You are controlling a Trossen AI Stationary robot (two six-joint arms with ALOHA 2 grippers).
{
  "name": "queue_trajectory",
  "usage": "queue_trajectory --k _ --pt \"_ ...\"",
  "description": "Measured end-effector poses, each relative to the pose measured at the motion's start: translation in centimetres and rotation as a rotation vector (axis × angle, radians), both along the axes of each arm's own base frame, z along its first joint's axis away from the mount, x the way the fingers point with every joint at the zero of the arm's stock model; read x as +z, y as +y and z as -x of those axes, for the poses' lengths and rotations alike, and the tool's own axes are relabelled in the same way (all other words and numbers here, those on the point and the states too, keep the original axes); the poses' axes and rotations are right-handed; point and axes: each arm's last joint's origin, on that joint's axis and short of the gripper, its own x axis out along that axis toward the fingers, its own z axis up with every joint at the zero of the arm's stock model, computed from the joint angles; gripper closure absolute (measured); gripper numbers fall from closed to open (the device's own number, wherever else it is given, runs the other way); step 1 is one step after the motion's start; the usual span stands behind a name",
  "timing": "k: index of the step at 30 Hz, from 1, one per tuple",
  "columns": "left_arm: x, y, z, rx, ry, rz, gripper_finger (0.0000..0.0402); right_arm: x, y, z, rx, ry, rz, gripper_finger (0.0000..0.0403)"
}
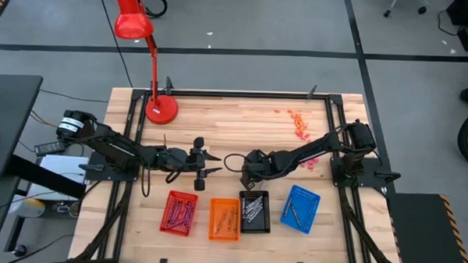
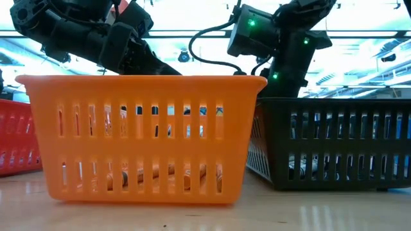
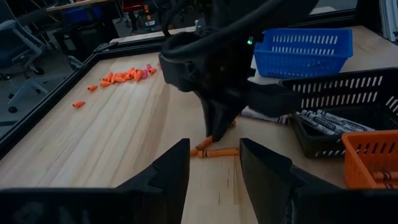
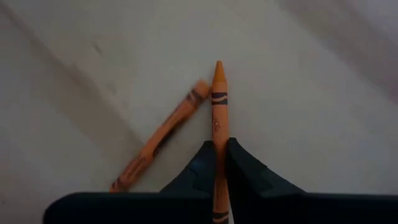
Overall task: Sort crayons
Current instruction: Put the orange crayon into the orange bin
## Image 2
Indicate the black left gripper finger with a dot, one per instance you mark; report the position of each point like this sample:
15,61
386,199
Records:
154,67

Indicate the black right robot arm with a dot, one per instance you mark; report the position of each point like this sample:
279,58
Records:
289,54

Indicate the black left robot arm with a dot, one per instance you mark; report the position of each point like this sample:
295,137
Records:
64,32

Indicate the black ceiling spotlight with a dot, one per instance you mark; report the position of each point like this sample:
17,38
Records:
388,58
184,56

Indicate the long ceiling light bar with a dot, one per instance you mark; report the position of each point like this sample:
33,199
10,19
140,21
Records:
180,33

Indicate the orange plastic basket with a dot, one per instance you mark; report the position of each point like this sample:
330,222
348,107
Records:
144,147

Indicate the red plastic basket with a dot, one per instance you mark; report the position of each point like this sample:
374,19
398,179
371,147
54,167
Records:
19,141

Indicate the black plastic basket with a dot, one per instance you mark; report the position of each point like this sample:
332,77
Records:
337,147

